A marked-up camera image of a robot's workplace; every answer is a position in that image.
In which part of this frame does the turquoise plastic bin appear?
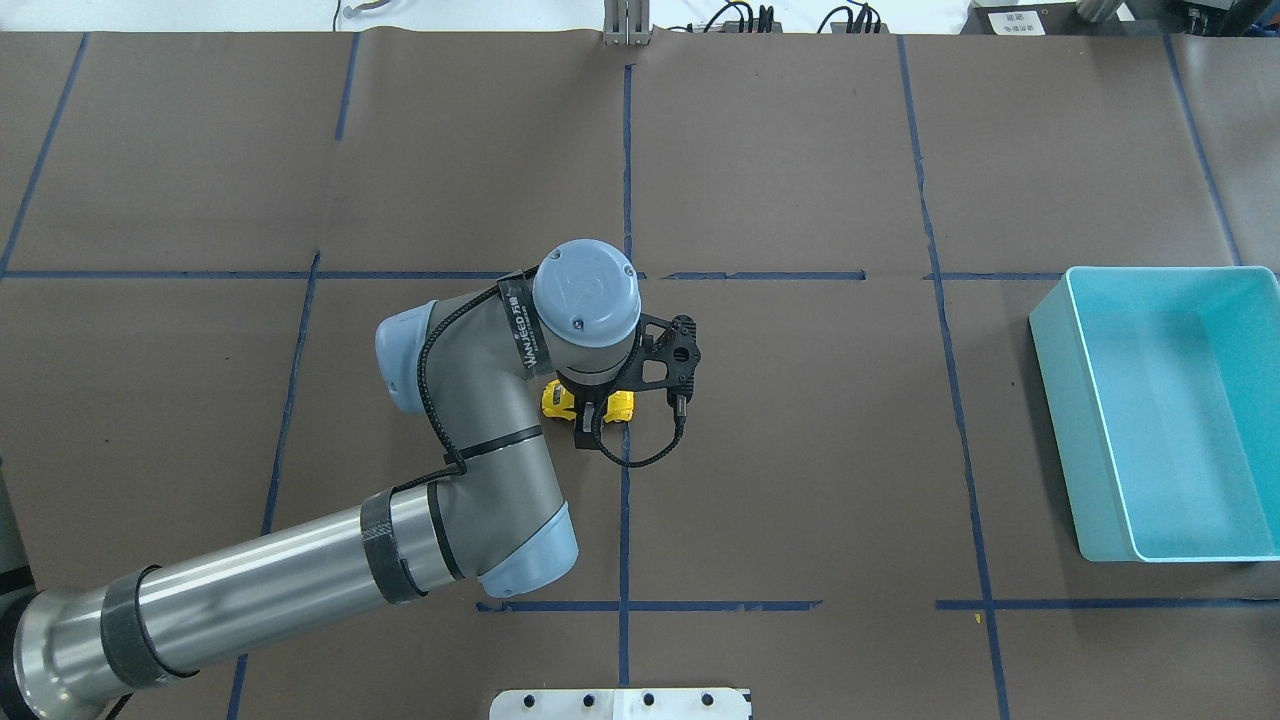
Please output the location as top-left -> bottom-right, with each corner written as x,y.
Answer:
1029,266 -> 1279,562

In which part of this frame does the yellow beetle toy car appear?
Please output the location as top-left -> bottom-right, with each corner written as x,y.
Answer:
540,380 -> 635,423

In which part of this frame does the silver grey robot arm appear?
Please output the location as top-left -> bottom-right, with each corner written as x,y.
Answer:
3,240 -> 643,719

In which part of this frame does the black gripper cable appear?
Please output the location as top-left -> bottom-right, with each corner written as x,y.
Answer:
590,395 -> 689,470

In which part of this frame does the aluminium frame post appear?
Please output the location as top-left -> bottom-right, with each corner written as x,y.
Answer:
602,0 -> 653,47

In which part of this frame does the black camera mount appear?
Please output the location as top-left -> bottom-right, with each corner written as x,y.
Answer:
614,313 -> 701,418

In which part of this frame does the black box with label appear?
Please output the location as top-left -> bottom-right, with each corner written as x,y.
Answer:
960,3 -> 1080,37

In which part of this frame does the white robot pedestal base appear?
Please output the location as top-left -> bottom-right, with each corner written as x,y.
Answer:
488,687 -> 755,719

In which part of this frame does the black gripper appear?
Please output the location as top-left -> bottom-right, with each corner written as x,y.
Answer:
559,375 -> 620,448

